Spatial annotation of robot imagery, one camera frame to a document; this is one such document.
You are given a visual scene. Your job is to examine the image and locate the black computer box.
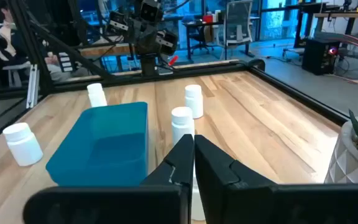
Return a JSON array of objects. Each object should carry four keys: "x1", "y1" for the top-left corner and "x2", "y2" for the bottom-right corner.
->
[{"x1": 301, "y1": 37, "x2": 341, "y2": 76}]

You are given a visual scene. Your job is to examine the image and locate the black aluminium table frame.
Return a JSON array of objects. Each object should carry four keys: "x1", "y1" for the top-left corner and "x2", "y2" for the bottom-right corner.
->
[{"x1": 0, "y1": 0, "x2": 351, "y2": 147}]

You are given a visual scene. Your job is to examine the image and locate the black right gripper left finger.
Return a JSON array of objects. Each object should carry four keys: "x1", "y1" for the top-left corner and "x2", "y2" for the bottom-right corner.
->
[{"x1": 22, "y1": 133, "x2": 195, "y2": 224}]

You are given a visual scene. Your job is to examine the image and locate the black office desk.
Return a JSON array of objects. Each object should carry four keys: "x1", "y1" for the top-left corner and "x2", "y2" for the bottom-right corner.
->
[{"x1": 183, "y1": 18, "x2": 226, "y2": 62}]

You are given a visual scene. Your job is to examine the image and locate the grey chair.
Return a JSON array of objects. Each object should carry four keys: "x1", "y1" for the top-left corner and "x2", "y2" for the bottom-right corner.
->
[{"x1": 1, "y1": 62, "x2": 32, "y2": 88}]

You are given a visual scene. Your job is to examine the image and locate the blue plastic basket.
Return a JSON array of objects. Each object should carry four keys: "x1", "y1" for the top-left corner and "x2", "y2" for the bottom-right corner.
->
[{"x1": 45, "y1": 101, "x2": 150, "y2": 188}]

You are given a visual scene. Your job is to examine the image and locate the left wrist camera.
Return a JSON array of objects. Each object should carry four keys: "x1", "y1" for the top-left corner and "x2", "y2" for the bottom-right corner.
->
[{"x1": 140, "y1": 0, "x2": 164, "y2": 24}]

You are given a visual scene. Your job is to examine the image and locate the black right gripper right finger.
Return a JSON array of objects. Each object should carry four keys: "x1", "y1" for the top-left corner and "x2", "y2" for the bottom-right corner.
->
[{"x1": 194, "y1": 134, "x2": 358, "y2": 224}]

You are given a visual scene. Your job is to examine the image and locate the person's hand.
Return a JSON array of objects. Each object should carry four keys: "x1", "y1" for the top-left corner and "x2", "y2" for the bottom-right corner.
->
[{"x1": 45, "y1": 52, "x2": 60, "y2": 66}]

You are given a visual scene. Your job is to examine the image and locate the white triangle-patterned plant pot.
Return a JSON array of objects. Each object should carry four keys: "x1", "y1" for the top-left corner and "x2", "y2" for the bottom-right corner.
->
[{"x1": 323, "y1": 119, "x2": 358, "y2": 185}]

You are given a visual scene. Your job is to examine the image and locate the white mesh office chair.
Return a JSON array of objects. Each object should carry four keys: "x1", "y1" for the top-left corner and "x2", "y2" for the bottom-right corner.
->
[{"x1": 219, "y1": 0, "x2": 254, "y2": 60}]

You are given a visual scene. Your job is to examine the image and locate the silver aluminium bar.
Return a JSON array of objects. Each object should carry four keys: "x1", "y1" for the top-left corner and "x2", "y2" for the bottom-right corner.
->
[{"x1": 25, "y1": 63, "x2": 39, "y2": 109}]

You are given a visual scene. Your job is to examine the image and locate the wooden top desk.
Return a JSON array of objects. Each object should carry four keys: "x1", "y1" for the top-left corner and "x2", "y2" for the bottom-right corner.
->
[{"x1": 293, "y1": 1, "x2": 358, "y2": 47}]

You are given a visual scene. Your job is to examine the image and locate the person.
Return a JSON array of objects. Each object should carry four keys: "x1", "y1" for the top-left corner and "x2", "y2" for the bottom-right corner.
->
[{"x1": 0, "y1": 0, "x2": 88, "y2": 86}]

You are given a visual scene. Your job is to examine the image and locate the white pill bottle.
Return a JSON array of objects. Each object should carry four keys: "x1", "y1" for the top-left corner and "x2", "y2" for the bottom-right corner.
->
[
  {"x1": 184, "y1": 84, "x2": 204, "y2": 119},
  {"x1": 170, "y1": 106, "x2": 196, "y2": 147},
  {"x1": 2, "y1": 122, "x2": 44, "y2": 167},
  {"x1": 86, "y1": 82, "x2": 108, "y2": 108},
  {"x1": 190, "y1": 174, "x2": 206, "y2": 222}
]

